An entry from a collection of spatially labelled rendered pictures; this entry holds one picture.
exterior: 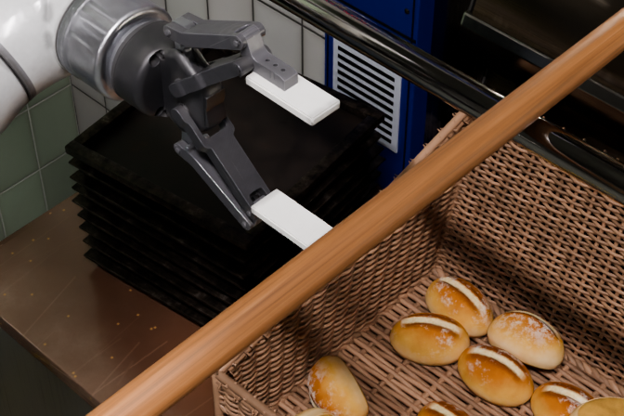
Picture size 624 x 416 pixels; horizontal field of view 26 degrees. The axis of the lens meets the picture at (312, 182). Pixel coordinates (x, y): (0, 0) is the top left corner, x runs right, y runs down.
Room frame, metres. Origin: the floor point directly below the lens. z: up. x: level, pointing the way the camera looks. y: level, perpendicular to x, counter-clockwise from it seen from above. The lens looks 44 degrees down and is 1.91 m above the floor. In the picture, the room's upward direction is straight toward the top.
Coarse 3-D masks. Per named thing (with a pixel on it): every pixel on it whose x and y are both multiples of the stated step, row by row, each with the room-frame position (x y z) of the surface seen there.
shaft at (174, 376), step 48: (576, 48) 0.89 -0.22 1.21; (528, 96) 0.83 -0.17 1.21; (480, 144) 0.78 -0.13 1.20; (384, 192) 0.72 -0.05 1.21; (432, 192) 0.73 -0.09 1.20; (336, 240) 0.67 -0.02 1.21; (288, 288) 0.63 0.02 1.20; (192, 336) 0.58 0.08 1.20; (240, 336) 0.59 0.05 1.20; (144, 384) 0.54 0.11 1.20; (192, 384) 0.55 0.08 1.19
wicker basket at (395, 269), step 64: (448, 128) 1.21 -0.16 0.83; (448, 192) 1.22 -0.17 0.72; (512, 192) 1.19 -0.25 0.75; (576, 192) 1.14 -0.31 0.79; (384, 256) 1.13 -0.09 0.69; (448, 256) 1.20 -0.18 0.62; (512, 256) 1.15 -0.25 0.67; (576, 256) 1.11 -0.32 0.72; (320, 320) 1.04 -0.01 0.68; (384, 320) 1.12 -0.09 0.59; (256, 384) 0.97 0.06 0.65; (384, 384) 1.02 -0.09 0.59; (448, 384) 1.02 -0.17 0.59; (576, 384) 1.02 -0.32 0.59
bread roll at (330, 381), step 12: (324, 360) 1.01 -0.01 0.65; (336, 360) 1.01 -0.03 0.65; (312, 372) 1.00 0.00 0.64; (324, 372) 0.99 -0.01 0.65; (336, 372) 0.98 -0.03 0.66; (348, 372) 0.99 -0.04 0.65; (312, 384) 0.98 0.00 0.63; (324, 384) 0.97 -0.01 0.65; (336, 384) 0.97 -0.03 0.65; (348, 384) 0.97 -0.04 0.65; (312, 396) 0.97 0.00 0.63; (324, 396) 0.96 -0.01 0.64; (336, 396) 0.96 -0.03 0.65; (348, 396) 0.95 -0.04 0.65; (360, 396) 0.96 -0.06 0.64; (324, 408) 0.95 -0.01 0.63; (336, 408) 0.95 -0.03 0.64; (348, 408) 0.94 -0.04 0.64; (360, 408) 0.95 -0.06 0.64
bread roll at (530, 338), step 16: (496, 320) 1.08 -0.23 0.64; (512, 320) 1.07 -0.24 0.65; (528, 320) 1.06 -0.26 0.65; (544, 320) 1.07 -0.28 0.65; (496, 336) 1.06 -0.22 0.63; (512, 336) 1.05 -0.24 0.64; (528, 336) 1.04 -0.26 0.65; (544, 336) 1.04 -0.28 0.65; (560, 336) 1.06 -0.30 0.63; (512, 352) 1.03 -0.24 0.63; (528, 352) 1.03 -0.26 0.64; (544, 352) 1.03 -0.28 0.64; (560, 352) 1.03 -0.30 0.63; (544, 368) 1.02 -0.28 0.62
